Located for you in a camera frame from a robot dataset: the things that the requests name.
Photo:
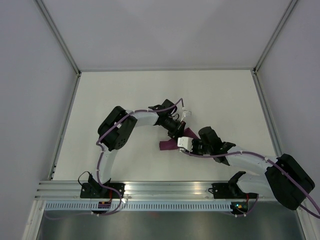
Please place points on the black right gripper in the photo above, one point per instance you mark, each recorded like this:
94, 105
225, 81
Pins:
194, 141

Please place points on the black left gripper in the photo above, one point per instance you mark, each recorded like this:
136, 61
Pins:
178, 130

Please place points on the purple cloth napkin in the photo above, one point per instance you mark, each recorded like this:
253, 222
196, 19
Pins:
171, 144

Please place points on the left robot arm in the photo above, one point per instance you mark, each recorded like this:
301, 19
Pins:
115, 131

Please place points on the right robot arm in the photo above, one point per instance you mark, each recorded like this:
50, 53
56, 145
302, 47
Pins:
279, 177

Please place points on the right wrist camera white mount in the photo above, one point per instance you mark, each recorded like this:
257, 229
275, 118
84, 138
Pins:
185, 144

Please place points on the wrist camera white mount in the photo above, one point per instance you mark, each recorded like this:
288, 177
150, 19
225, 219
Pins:
185, 113
185, 144

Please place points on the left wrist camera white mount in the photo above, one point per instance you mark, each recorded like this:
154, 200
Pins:
185, 113

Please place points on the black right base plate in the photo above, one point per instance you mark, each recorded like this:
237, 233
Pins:
229, 192

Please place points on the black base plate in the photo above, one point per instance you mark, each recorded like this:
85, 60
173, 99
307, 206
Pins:
95, 191
229, 192

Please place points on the aluminium frame post right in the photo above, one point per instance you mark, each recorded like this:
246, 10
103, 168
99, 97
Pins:
275, 34

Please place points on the aluminium frame post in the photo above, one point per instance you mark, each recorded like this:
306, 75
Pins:
57, 35
275, 34

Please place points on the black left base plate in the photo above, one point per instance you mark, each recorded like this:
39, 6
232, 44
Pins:
95, 191

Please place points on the aluminium front rail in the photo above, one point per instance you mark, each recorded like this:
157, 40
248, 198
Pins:
135, 191

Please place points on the white slotted cable duct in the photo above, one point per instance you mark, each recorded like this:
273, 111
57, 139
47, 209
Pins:
162, 206

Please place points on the aluminium frame post left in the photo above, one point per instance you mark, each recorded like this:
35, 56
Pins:
57, 35

